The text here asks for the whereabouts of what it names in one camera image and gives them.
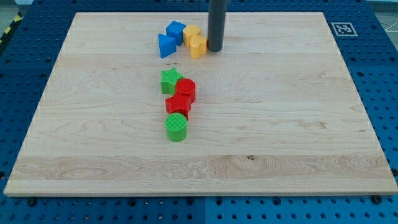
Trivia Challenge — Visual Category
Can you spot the red cylinder block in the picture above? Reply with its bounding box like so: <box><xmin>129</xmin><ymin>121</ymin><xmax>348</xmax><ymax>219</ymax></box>
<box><xmin>175</xmin><ymin>78</ymin><xmax>196</xmax><ymax>103</ymax></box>

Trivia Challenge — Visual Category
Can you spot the green star block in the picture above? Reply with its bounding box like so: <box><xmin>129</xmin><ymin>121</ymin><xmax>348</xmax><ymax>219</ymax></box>
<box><xmin>160</xmin><ymin>68</ymin><xmax>183</xmax><ymax>95</ymax></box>

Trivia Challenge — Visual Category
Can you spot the blue cube block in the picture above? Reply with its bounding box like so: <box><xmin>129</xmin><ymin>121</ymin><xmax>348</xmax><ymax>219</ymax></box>
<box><xmin>166</xmin><ymin>21</ymin><xmax>186</xmax><ymax>45</ymax></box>

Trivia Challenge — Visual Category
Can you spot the yellow heart block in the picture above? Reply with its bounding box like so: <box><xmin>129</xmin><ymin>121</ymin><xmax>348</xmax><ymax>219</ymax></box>
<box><xmin>189</xmin><ymin>35</ymin><xmax>208</xmax><ymax>58</ymax></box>

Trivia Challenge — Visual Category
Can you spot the red star block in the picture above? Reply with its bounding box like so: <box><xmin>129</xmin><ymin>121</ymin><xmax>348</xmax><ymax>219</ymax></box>
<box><xmin>165</xmin><ymin>93</ymin><xmax>191</xmax><ymax>120</ymax></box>

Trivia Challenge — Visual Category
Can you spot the light wooden board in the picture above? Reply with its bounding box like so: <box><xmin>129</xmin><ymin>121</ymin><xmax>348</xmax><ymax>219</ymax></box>
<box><xmin>4</xmin><ymin>12</ymin><xmax>397</xmax><ymax>197</ymax></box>

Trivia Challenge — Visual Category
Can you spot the blue triangle block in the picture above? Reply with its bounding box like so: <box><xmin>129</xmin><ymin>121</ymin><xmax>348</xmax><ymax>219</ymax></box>
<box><xmin>158</xmin><ymin>34</ymin><xmax>177</xmax><ymax>58</ymax></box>

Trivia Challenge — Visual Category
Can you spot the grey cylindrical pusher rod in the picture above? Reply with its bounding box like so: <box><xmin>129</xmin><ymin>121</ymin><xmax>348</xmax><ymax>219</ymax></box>
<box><xmin>208</xmin><ymin>0</ymin><xmax>228</xmax><ymax>52</ymax></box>

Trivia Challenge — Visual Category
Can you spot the green cylinder block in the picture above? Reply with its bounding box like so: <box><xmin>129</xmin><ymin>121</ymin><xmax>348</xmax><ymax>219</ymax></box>
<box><xmin>164</xmin><ymin>113</ymin><xmax>187</xmax><ymax>142</ymax></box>

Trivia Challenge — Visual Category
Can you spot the white fiducial marker tag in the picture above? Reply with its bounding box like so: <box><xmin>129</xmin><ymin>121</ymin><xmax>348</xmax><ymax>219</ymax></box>
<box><xmin>331</xmin><ymin>22</ymin><xmax>358</xmax><ymax>37</ymax></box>

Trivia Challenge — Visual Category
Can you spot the yellow hexagon block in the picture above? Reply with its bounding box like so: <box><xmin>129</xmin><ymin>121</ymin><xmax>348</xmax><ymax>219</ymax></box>
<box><xmin>183</xmin><ymin>25</ymin><xmax>201</xmax><ymax>48</ymax></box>

